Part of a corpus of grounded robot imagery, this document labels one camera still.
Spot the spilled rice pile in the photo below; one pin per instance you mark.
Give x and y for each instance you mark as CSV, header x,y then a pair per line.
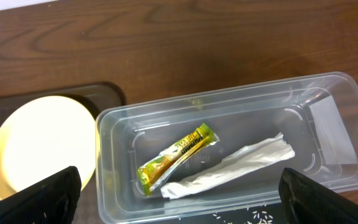
x,y
249,215

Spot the green snack wrapper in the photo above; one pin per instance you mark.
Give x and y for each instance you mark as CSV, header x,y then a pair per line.
x,y
154,173

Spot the clear plastic bin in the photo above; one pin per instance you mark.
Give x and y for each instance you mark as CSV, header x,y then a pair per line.
x,y
317,115

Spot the yellow plate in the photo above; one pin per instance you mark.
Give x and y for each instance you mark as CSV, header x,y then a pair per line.
x,y
40,139

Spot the brown serving tray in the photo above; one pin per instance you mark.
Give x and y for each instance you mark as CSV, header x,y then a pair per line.
x,y
95,97

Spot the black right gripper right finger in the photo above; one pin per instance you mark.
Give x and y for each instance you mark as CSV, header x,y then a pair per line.
x,y
306,201

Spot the white napkin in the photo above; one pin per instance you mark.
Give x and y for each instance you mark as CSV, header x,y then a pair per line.
x,y
245,160

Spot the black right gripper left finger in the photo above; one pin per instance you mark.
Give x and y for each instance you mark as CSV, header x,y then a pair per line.
x,y
52,200

